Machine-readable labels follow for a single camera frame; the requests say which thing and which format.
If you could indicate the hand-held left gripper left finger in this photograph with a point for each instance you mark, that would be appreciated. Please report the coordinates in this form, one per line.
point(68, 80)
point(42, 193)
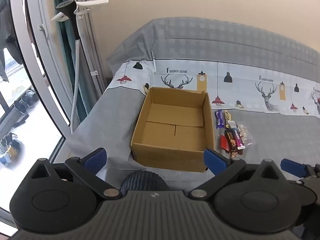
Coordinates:
point(96, 158)

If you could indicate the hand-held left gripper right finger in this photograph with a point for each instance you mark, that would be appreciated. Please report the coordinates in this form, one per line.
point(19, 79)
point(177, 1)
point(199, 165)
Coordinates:
point(215, 161)

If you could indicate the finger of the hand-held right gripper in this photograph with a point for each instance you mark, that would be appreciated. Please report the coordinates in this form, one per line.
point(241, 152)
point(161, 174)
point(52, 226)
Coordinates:
point(291, 167)

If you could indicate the red black coffee stick packet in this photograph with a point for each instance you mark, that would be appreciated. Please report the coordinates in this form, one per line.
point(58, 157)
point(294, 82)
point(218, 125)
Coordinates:
point(231, 141)

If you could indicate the blue stick packet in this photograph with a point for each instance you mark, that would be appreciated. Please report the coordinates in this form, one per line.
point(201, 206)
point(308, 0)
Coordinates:
point(236, 132)

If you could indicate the brown cardboard box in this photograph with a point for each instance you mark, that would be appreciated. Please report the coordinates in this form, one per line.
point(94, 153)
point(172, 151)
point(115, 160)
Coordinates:
point(172, 130)

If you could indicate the red snack packet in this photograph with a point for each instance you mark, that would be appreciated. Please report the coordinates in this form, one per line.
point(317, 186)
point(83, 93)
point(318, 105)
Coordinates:
point(223, 142)

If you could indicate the small brown wrapped candy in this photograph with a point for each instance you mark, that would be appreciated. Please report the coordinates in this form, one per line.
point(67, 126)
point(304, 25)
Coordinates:
point(235, 155)

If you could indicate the grey printed blanket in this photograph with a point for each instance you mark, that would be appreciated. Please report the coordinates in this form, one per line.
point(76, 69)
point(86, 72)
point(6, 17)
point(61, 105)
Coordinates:
point(275, 135)

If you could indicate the clear cookie packet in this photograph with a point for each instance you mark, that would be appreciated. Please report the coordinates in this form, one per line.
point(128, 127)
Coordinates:
point(245, 133)

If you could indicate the purple candy packet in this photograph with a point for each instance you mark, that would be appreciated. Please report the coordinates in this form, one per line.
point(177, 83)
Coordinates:
point(219, 118)

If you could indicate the yellow candy packet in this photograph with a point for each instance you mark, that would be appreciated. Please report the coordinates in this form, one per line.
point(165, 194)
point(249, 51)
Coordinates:
point(227, 116)

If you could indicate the person's dark knit trouser leg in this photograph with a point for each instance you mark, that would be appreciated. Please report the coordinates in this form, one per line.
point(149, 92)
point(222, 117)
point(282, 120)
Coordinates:
point(143, 182)

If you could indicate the black shoe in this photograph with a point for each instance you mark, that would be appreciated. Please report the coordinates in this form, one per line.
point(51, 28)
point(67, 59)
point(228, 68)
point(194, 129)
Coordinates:
point(20, 122)

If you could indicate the pile of shoes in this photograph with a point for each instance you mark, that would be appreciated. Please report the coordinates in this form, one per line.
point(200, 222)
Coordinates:
point(11, 148)

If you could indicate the grey sneaker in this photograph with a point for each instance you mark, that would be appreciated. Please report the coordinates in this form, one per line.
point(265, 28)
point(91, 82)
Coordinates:
point(21, 107)
point(32, 98)

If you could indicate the white steamer pole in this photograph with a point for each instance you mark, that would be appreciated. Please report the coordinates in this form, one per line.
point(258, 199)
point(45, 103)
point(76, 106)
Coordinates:
point(86, 47)

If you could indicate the grey curtain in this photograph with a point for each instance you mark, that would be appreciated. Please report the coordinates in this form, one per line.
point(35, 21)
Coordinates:
point(96, 42)

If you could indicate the black garment steamer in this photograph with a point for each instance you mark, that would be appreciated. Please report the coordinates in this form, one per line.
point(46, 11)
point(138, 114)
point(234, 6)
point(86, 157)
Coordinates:
point(66, 8)

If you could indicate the dark hanging clothes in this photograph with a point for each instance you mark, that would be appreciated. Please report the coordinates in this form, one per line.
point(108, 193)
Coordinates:
point(10, 30)

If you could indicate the white plastic hanger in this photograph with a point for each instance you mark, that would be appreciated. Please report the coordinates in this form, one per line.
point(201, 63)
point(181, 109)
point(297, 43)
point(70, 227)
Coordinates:
point(92, 3)

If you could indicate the white window frame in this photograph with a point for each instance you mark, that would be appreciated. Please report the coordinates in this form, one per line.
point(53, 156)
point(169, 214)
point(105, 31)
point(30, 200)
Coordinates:
point(37, 30)

